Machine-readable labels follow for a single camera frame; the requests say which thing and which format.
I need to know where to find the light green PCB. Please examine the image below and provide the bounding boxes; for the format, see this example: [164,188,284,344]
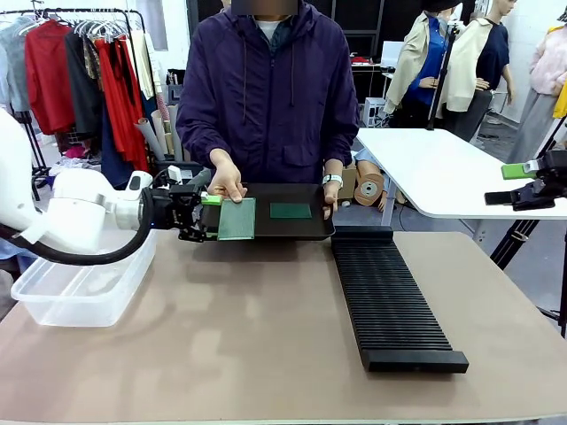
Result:
[217,197,258,242]

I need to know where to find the red hanging dress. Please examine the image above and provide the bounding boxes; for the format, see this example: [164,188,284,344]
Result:
[94,37,151,174]

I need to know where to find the clear plastic box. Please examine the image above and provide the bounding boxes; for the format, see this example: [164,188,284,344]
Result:
[10,228,159,329]

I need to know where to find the mannequin cream jacket navy shirt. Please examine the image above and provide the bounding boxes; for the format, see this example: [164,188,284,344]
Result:
[444,0,516,143]

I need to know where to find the red shirt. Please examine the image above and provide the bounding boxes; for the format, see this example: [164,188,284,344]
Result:
[24,19,77,136]

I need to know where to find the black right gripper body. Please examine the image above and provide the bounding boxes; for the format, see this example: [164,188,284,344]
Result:
[532,150,567,197]

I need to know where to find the mannequin beige jacket blue shirt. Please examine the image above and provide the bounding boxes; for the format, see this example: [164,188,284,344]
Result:
[383,0,451,129]

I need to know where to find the cream hanging garment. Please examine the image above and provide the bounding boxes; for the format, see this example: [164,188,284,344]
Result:
[129,27,163,102]

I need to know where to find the person's right forearm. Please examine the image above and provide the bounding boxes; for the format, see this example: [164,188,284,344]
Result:
[175,105,232,169]

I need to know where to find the grey blue shirt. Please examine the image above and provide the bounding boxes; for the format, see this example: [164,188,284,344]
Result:
[0,16,33,112]

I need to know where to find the black plastic tray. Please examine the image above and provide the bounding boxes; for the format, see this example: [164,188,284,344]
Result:
[201,182,337,242]

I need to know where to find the person in purple jacket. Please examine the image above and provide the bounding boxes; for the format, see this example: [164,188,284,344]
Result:
[175,0,361,185]

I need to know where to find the paper rolls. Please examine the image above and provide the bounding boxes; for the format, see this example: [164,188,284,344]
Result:
[134,103,183,163]

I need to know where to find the black clothes rack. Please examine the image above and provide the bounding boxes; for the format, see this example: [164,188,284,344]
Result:
[0,7,154,204]

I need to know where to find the white crate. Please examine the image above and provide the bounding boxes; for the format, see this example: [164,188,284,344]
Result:
[362,97,391,130]

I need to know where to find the person's left hand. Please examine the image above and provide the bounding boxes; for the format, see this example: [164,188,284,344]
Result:
[322,158,345,221]

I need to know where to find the mannequin pink top grey skirt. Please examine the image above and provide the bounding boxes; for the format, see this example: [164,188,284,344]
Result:
[506,12,567,166]

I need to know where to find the white table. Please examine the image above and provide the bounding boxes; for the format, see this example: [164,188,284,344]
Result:
[353,127,567,221]

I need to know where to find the light blue cloth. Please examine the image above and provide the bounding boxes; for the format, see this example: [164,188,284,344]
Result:
[0,236,26,263]

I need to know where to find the black stand pole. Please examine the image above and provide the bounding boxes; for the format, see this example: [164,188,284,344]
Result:
[425,20,462,132]

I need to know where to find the person's right hand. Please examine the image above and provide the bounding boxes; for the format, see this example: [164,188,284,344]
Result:
[207,148,249,205]

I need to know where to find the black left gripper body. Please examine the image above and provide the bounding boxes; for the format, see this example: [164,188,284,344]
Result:
[144,183,206,231]

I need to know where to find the cardboard spool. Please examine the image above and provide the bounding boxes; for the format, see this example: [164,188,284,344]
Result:
[353,171,387,210]

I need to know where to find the black slotted PCB rack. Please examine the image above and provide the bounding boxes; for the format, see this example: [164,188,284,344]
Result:
[330,225,470,375]

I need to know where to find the dark green PCB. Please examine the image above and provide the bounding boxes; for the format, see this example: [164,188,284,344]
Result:
[269,201,314,220]

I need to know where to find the black hanging garment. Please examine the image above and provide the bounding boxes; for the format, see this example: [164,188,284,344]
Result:
[64,29,105,143]

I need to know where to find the person's left forearm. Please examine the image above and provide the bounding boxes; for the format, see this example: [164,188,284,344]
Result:
[324,110,361,176]

